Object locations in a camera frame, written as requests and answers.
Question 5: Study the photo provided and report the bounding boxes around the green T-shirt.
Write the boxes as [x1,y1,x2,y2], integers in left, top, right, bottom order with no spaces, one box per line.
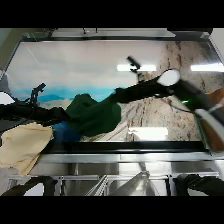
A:
[64,93,123,138]

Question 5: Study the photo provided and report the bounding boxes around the blue garment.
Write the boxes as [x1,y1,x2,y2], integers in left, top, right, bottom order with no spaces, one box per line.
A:
[51,120,83,144]

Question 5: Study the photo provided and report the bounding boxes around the cream garment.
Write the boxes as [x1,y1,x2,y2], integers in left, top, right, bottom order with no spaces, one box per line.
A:
[0,122,55,177]

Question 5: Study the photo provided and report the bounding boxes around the silver frame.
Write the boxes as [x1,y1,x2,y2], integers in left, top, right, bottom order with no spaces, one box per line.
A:
[0,151,224,197]

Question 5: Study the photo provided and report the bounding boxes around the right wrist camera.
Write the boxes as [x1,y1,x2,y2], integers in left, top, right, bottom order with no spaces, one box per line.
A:
[126,55,143,73]

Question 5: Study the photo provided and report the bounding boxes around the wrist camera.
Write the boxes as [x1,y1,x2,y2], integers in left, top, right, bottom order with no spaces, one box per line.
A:
[126,55,143,73]
[30,82,47,105]

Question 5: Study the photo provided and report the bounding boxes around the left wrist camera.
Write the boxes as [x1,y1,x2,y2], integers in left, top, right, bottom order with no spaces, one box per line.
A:
[30,82,47,105]

